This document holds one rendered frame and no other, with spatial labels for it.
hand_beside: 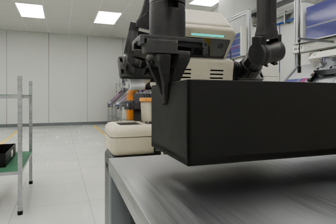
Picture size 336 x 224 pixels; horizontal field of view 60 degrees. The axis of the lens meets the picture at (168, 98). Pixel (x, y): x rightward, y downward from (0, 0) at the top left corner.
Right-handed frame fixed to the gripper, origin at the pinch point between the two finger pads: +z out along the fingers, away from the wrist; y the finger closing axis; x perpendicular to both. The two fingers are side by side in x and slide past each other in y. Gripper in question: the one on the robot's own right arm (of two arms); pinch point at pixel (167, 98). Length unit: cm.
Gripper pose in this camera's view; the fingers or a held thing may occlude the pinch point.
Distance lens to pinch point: 45.7
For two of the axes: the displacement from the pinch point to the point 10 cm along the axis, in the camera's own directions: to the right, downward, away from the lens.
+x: -3.3, 0.2, 9.5
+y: 9.5, 0.1, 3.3
